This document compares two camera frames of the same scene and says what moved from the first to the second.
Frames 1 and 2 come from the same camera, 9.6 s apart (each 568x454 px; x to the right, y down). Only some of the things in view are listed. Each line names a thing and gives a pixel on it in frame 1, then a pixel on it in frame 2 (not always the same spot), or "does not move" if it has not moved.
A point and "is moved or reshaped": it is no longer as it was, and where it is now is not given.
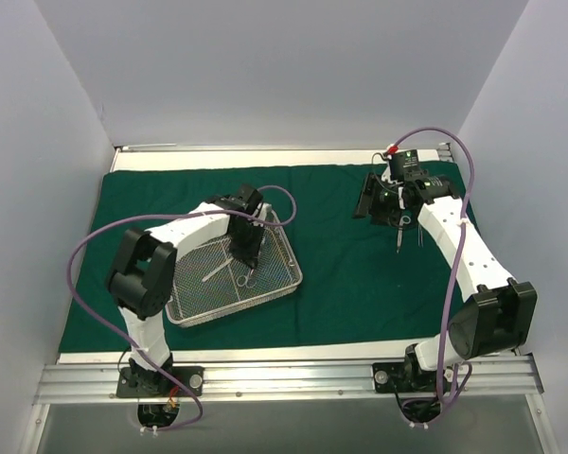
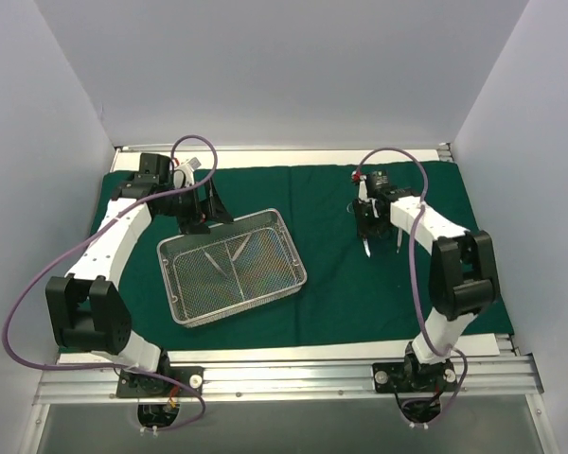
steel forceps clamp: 246,280 → 366,247
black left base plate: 138,383 does not move
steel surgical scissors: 405,219 does not move
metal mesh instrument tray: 211,281 does not move
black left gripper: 244,247 → 201,210
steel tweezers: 230,259 is moved or reshaped
